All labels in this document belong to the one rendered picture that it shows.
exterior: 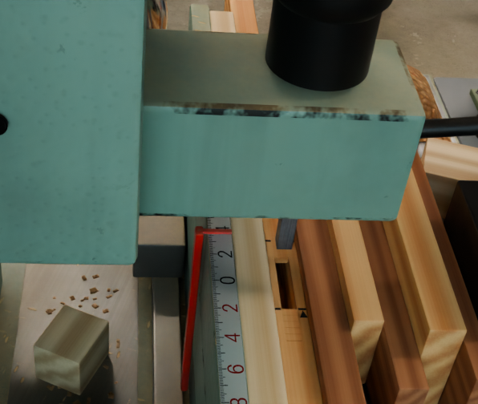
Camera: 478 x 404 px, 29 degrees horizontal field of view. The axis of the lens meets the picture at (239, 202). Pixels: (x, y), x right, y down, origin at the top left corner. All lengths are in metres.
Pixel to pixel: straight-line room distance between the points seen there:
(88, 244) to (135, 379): 0.23
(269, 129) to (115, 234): 0.09
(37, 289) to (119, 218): 0.29
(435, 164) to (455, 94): 0.81
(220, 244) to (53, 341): 0.16
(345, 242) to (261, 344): 0.09
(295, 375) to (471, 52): 2.26
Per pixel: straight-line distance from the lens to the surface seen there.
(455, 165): 0.64
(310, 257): 0.53
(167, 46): 0.46
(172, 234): 0.67
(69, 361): 0.62
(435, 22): 2.80
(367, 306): 0.50
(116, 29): 0.36
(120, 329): 0.68
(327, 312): 0.50
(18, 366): 0.66
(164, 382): 0.63
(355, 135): 0.44
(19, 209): 0.42
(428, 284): 0.50
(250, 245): 0.53
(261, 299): 0.50
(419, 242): 0.52
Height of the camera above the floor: 1.31
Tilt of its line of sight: 41 degrees down
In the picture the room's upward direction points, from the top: 8 degrees clockwise
